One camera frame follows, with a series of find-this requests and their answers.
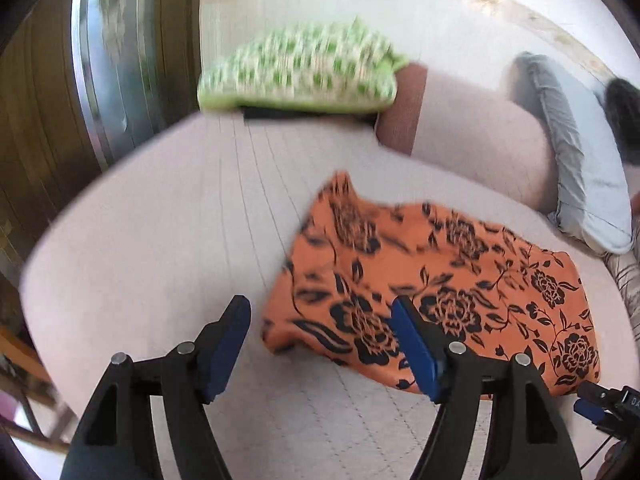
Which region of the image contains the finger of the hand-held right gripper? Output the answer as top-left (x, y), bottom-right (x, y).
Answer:
top-left (573, 398), bottom-right (620, 437)
top-left (578, 381), bottom-right (621, 405)

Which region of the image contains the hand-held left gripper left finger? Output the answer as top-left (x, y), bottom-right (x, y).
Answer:
top-left (60, 294), bottom-right (252, 480)

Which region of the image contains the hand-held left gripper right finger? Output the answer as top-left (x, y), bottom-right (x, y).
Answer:
top-left (391, 295), bottom-right (584, 480)

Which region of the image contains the orange floral cloth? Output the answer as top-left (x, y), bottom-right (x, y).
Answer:
top-left (261, 171), bottom-right (601, 397)

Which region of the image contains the beige striped pillow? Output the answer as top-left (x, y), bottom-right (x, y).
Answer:
top-left (602, 247), bottom-right (640, 343)

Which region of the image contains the wooden stool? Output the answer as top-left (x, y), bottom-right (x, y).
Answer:
top-left (0, 325), bottom-right (78, 453)

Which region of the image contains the pink bolster cushion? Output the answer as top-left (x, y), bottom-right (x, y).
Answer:
top-left (375, 62), bottom-right (560, 213)

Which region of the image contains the grey blue pillow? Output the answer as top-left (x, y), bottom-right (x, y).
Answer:
top-left (502, 51), bottom-right (635, 255)

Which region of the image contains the black cloth under pillow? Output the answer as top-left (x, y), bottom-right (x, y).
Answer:
top-left (242, 105), bottom-right (378, 128)

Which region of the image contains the dark fuzzy object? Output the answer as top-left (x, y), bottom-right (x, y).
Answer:
top-left (604, 77), bottom-right (640, 168)

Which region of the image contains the wooden door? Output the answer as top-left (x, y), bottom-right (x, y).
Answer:
top-left (0, 0), bottom-right (201, 281)

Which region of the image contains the green patterned pillow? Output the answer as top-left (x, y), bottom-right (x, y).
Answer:
top-left (196, 16), bottom-right (410, 113)

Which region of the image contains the frosted glass door panel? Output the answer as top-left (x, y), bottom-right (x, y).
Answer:
top-left (70, 0), bottom-right (168, 171)

